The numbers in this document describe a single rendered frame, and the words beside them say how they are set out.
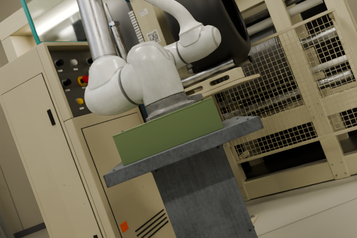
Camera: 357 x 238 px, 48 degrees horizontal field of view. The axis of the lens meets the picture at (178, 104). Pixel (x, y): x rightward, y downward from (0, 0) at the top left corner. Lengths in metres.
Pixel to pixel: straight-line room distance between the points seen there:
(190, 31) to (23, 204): 4.55
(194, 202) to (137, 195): 0.74
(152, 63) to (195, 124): 0.27
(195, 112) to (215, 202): 0.31
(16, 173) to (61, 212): 3.72
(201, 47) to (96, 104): 0.45
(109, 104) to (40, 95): 0.54
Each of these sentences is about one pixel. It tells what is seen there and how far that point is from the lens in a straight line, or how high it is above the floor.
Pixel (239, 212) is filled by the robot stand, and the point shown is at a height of 0.37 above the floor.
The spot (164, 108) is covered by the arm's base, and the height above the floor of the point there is 0.78.
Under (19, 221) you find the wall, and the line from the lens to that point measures 5.82.
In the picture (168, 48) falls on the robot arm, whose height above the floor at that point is 1.00.
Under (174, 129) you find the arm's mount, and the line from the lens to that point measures 1.25.
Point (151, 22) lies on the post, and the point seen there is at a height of 1.31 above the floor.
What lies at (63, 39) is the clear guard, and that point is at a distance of 2.07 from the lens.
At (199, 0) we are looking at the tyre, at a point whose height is 1.23.
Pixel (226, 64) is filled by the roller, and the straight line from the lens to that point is 2.10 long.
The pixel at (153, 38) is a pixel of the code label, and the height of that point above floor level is 1.22.
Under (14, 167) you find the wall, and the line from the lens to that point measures 5.73.
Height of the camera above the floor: 0.73
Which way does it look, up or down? 2 degrees up
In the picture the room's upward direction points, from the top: 21 degrees counter-clockwise
